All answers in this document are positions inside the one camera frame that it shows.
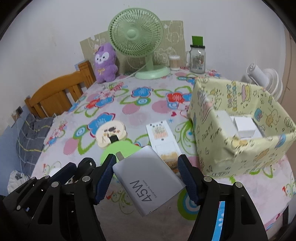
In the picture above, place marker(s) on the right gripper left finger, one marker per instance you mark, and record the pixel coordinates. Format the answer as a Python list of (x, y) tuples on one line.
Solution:
[(84, 224)]

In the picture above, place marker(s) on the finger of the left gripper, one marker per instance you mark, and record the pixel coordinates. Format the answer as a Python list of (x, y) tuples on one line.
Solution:
[(27, 199)]

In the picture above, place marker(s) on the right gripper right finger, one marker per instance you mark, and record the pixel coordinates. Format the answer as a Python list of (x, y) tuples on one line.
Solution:
[(241, 219)]

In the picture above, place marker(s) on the green oval case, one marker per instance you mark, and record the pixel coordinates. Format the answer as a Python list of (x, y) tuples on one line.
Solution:
[(125, 147)]

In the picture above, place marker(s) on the white 45W charger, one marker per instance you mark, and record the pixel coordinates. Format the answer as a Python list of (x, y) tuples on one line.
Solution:
[(147, 180)]

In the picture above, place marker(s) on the white rectangular box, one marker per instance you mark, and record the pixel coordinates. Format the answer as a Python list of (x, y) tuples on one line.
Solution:
[(226, 123)]

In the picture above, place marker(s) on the grey plaid bedding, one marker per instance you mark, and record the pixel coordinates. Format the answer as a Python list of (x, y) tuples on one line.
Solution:
[(30, 141)]

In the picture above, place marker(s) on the white box in bin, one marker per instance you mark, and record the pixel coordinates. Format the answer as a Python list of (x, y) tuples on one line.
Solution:
[(247, 129)]

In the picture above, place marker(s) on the yellow cartoon wrapped box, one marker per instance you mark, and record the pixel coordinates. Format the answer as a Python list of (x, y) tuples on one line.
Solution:
[(222, 156)]

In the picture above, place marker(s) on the wooden bed headboard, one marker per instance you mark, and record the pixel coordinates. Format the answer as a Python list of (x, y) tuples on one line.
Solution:
[(57, 92)]

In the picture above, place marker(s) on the white standing fan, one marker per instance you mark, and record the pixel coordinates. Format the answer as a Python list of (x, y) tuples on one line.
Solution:
[(267, 78)]

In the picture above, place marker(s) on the purple plush bunny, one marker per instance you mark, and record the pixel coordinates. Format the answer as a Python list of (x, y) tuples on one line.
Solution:
[(104, 63)]

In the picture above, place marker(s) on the glass mason jar mug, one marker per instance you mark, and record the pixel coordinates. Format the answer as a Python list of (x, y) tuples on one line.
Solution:
[(197, 55)]

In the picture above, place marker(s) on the cotton swab container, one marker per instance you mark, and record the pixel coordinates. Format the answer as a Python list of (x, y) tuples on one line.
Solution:
[(175, 62)]

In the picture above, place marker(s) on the green desk fan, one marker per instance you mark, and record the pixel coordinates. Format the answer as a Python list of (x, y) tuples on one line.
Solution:
[(137, 32)]

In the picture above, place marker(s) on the wall socket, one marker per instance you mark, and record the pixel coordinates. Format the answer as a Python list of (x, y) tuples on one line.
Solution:
[(19, 110)]

